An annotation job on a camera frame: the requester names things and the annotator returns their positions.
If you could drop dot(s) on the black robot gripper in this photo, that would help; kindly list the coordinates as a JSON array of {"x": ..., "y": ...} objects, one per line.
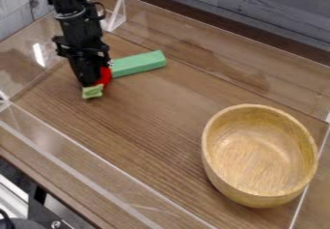
[{"x": 81, "y": 41}]

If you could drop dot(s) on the red plush strawberry toy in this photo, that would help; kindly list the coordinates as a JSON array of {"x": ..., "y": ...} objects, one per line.
[{"x": 94, "y": 91}]

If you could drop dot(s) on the clear acrylic corner bracket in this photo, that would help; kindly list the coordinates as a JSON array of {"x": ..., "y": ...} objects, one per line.
[{"x": 116, "y": 17}]

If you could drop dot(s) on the clear acrylic barrier wall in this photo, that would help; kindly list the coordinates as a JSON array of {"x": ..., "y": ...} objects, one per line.
[{"x": 121, "y": 157}]

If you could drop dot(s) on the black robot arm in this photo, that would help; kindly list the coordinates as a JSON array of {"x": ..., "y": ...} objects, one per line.
[{"x": 69, "y": 7}]

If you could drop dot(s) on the green rectangular block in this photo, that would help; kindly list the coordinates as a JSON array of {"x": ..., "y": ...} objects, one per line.
[{"x": 138, "y": 63}]

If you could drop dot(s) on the wooden bowl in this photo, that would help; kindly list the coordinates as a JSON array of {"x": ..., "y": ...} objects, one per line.
[{"x": 259, "y": 155}]

